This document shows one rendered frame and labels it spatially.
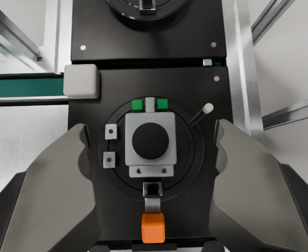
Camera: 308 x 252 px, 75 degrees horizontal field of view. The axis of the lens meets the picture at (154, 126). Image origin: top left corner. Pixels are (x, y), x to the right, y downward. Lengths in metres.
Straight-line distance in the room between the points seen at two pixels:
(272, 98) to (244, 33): 0.16
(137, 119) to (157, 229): 0.10
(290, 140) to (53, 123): 0.44
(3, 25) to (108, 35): 0.13
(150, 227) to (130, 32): 0.27
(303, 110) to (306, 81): 0.22
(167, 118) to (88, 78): 0.16
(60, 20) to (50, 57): 0.07
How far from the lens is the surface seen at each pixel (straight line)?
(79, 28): 0.37
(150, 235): 0.20
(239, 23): 0.39
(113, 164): 0.26
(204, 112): 0.20
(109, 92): 0.31
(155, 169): 0.20
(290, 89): 0.51
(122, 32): 0.35
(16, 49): 0.34
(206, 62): 0.34
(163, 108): 0.22
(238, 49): 0.38
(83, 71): 0.31
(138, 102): 0.23
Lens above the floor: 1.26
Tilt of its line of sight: 81 degrees down
